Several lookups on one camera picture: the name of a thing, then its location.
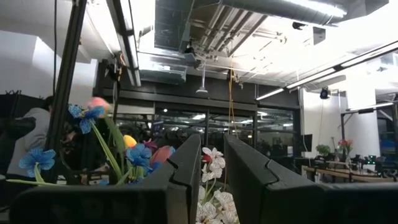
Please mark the blue artificial flower sprig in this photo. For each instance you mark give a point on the blue artificial flower sprig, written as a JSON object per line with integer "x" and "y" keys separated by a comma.
{"x": 138, "y": 154}

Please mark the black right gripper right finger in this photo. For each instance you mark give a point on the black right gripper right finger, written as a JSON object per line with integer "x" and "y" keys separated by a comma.
{"x": 264, "y": 202}

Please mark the black monitor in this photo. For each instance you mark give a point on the black monitor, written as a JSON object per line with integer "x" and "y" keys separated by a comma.
{"x": 306, "y": 143}

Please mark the person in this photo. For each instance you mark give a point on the person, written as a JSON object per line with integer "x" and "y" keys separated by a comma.
{"x": 34, "y": 137}

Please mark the silver ventilation duct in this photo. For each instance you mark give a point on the silver ventilation duct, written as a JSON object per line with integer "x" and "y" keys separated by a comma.
{"x": 280, "y": 6}

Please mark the red flower bouquet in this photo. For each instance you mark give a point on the red flower bouquet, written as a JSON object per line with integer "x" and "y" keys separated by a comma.
{"x": 345, "y": 144}

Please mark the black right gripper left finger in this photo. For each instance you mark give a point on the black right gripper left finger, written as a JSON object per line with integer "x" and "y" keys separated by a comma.
{"x": 171, "y": 202}

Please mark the green potted plant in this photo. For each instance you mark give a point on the green potted plant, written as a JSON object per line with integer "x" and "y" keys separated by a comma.
{"x": 323, "y": 149}

